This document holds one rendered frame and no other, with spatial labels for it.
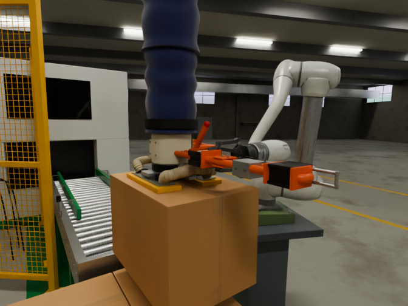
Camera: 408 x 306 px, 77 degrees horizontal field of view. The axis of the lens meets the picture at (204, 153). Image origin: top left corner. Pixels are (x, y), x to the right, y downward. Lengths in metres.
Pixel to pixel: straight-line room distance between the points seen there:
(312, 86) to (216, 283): 1.03
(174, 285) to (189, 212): 0.23
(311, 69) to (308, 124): 0.28
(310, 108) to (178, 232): 0.97
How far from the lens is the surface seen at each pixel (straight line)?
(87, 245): 1.83
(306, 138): 1.48
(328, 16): 7.39
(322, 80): 1.45
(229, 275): 1.05
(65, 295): 1.44
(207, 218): 0.88
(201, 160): 0.84
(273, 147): 1.04
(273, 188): 1.51
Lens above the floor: 1.34
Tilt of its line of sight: 8 degrees down
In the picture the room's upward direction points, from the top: 1 degrees clockwise
